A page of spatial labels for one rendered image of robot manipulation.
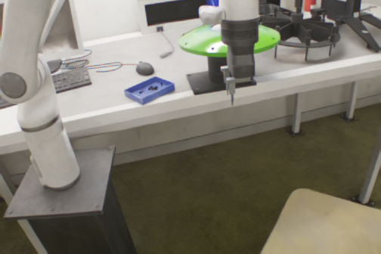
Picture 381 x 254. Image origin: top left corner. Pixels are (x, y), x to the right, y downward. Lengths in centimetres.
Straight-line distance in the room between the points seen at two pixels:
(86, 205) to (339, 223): 68
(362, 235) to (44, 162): 84
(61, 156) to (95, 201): 13
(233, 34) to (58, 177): 50
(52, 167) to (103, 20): 119
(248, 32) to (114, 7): 128
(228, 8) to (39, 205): 59
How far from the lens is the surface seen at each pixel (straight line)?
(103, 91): 104
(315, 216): 94
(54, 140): 69
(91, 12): 178
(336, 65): 115
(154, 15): 179
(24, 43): 59
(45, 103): 69
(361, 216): 98
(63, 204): 73
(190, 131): 213
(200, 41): 85
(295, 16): 124
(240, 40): 57
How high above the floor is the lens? 132
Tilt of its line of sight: 30 degrees down
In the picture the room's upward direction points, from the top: 6 degrees counter-clockwise
